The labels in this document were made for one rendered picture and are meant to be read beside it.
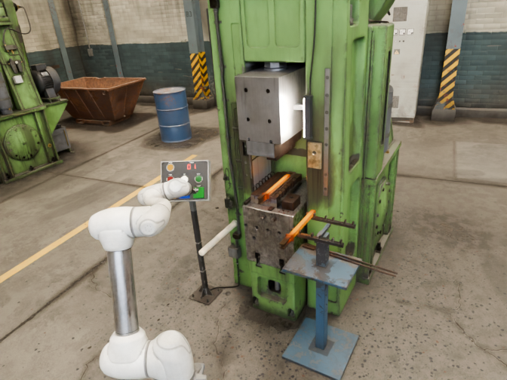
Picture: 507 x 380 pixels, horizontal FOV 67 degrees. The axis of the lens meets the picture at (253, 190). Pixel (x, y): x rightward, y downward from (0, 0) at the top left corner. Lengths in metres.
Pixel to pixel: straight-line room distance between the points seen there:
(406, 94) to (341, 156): 5.24
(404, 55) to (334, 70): 5.22
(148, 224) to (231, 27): 1.41
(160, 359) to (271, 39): 1.78
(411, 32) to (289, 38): 5.18
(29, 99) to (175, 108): 2.22
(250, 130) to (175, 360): 1.38
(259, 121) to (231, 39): 0.54
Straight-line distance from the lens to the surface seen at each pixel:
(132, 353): 1.85
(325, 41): 2.28
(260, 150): 2.45
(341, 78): 2.29
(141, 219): 1.64
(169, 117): 7.01
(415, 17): 7.41
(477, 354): 3.09
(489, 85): 8.21
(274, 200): 2.55
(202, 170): 2.68
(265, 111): 2.35
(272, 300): 2.99
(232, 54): 2.56
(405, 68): 7.50
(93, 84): 10.18
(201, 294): 3.34
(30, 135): 6.81
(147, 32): 10.36
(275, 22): 2.41
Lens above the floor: 2.14
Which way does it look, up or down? 26 degrees down
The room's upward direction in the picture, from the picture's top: 4 degrees counter-clockwise
